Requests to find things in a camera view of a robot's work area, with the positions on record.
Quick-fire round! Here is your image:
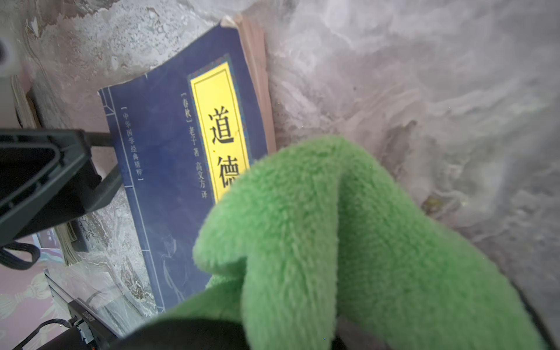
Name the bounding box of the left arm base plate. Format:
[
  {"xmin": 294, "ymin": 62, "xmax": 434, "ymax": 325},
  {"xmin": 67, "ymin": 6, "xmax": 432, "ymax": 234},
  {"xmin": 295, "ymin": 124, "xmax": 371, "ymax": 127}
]
[{"xmin": 12, "ymin": 270, "xmax": 123, "ymax": 350}]

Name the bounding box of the white book blue swirl cover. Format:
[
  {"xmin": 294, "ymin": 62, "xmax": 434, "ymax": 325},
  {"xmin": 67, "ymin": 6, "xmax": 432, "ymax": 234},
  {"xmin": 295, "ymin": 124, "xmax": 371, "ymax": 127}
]
[{"xmin": 10, "ymin": 75, "xmax": 42, "ymax": 129}]

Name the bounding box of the green cloth with black trim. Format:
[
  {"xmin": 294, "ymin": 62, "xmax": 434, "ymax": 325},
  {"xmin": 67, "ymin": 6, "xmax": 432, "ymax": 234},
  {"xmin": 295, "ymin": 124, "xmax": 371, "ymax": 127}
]
[{"xmin": 113, "ymin": 136, "xmax": 553, "ymax": 349}]

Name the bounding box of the dark blue book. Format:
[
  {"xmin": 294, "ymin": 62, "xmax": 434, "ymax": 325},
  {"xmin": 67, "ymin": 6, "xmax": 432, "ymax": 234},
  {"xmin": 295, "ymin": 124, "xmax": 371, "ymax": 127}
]
[{"xmin": 99, "ymin": 15, "xmax": 277, "ymax": 313}]

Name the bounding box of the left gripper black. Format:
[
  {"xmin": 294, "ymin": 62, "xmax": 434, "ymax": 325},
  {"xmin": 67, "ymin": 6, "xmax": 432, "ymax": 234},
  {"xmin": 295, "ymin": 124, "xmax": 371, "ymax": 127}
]
[{"xmin": 1, "ymin": 129, "xmax": 123, "ymax": 246}]

